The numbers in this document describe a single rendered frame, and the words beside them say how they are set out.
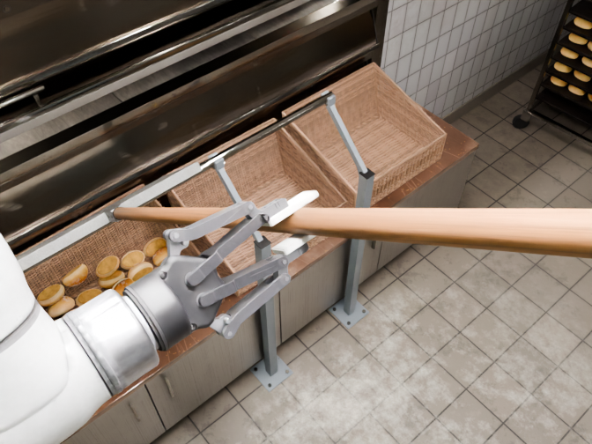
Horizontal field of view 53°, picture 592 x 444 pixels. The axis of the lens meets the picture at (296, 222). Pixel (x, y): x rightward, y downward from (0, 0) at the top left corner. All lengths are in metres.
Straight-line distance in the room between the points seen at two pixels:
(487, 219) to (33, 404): 0.39
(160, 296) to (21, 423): 0.16
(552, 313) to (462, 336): 0.48
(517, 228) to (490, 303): 2.66
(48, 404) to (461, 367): 2.43
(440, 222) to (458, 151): 2.40
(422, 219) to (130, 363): 0.29
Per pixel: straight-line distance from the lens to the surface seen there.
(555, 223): 0.40
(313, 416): 2.67
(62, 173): 2.14
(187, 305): 0.62
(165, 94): 2.15
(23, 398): 0.55
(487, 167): 3.67
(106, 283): 2.32
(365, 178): 2.14
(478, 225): 0.44
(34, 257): 1.60
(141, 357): 0.58
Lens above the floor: 2.48
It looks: 50 degrees down
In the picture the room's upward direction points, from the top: straight up
